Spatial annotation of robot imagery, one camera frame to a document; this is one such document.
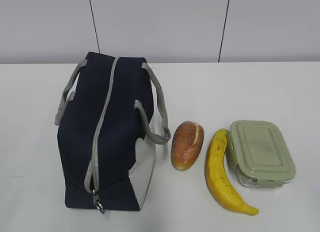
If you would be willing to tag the brown bread roll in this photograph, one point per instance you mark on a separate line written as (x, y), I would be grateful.
(186, 145)

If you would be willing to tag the navy blue lunch bag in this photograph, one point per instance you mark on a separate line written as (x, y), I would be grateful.
(111, 116)

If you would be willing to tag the yellow banana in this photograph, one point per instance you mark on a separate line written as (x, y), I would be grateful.
(217, 180)

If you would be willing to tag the green lid food container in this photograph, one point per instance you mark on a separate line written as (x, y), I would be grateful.
(258, 155)

